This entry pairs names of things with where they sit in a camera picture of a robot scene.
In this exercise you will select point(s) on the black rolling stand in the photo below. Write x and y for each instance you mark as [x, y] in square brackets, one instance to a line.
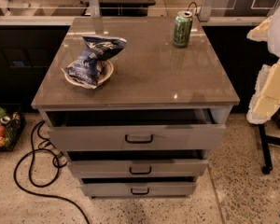
[265, 140]

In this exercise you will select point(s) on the blue chip bag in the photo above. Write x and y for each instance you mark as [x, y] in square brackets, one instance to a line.
[88, 66]

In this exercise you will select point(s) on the top grey drawer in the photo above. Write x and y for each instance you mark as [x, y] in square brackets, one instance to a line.
[142, 137]

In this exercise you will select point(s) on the bottom grey drawer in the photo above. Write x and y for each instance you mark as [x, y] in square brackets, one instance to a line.
[138, 187]

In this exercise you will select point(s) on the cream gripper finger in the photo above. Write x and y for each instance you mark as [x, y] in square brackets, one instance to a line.
[266, 99]

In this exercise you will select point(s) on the grey drawer cabinet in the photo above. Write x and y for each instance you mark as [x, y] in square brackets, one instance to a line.
[153, 82]

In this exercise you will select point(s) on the middle grey drawer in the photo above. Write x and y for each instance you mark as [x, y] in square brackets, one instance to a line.
[118, 164]

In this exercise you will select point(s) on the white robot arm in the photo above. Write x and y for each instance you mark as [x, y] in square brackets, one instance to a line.
[269, 31]

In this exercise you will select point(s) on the white paper bowl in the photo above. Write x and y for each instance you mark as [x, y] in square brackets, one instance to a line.
[106, 73]

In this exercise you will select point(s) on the grey drawer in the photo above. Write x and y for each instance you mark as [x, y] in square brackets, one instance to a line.
[142, 137]
[138, 187]
[118, 164]

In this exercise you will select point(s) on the black wire fruit basket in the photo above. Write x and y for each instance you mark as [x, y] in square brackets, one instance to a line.
[13, 127]

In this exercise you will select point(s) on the green soda can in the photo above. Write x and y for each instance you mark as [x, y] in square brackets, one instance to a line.
[183, 23]

